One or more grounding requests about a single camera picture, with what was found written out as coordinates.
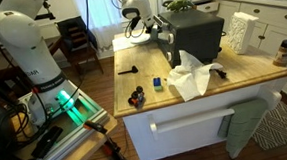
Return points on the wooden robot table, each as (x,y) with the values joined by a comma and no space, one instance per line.
(87,152)

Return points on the small green object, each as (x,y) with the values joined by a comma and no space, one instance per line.
(179,5)

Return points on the patterned grey rug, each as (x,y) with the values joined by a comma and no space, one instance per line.
(280,128)

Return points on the black spatula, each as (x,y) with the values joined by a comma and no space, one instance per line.
(133,70)

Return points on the aluminium robot mounting platform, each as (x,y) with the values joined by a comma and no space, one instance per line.
(82,110)

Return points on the crumpled white paper towel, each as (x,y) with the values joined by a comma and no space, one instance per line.
(190,77)

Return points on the blue and green sponge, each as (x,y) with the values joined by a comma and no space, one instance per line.
(157,84)

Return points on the black and red toy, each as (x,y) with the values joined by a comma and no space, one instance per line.
(137,96)

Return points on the white kitchen island base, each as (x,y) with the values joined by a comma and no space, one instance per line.
(187,137)

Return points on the white towel bar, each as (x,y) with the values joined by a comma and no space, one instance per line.
(186,119)

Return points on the dark wooden chair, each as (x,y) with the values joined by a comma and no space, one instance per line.
(79,37)

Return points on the black toaster oven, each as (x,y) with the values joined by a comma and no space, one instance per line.
(194,33)

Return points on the white stained cloth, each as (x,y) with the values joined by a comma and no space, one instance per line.
(121,44)

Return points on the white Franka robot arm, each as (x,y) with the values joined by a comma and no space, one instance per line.
(25,53)

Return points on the green hanging towel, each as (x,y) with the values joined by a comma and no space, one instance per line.
(245,127)

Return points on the flat black box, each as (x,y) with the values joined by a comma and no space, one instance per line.
(47,142)

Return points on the white textured tissue box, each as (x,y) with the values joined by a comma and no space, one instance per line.
(242,32)

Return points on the white plate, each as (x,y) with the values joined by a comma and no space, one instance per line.
(142,42)

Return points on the black and orange clamp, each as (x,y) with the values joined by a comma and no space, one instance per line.
(111,147)

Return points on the white window curtain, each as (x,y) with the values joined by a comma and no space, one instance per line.
(103,15)

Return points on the white bowl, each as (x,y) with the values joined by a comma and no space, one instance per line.
(141,36)

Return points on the white base cabinets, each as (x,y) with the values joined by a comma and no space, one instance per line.
(267,25)

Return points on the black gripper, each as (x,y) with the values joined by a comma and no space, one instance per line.
(134,23)

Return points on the brown jar with black lid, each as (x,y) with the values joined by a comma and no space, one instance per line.
(284,53)

